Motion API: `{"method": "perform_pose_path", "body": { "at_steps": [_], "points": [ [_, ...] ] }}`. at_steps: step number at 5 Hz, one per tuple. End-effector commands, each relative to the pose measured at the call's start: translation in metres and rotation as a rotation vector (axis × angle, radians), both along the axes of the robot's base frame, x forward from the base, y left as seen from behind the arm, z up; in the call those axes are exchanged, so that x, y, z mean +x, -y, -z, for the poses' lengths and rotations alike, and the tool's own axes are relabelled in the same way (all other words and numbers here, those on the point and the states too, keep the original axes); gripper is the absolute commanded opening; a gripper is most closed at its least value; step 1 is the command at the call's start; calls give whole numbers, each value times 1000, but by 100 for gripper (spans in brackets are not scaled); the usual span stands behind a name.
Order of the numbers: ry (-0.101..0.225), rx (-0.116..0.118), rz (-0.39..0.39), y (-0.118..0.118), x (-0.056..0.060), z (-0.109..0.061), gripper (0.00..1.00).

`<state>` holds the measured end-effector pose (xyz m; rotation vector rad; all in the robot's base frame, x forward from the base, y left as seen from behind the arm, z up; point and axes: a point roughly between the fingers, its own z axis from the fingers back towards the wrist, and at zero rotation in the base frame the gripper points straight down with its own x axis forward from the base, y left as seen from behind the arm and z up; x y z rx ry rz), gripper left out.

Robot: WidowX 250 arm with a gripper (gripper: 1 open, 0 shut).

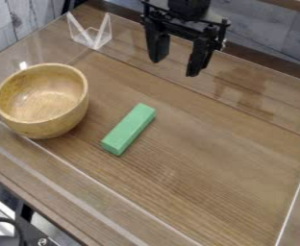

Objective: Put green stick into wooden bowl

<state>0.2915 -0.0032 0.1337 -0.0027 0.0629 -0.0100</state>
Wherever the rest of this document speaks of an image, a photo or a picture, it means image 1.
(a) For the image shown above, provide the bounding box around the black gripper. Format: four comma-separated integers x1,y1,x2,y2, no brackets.
141,0,231,77

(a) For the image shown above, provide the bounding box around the green rectangular stick block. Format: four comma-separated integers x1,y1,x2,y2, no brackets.
101,104,156,156

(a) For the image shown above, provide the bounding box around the wooden bowl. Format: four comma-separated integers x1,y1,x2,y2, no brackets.
0,63,88,139

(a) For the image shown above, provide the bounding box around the clear acrylic corner bracket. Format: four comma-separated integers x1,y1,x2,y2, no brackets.
66,12,113,50

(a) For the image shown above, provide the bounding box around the black table frame bracket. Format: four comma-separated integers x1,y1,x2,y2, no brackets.
16,200,58,246

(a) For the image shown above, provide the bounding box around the black cable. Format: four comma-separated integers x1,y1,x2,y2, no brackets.
0,216,25,246

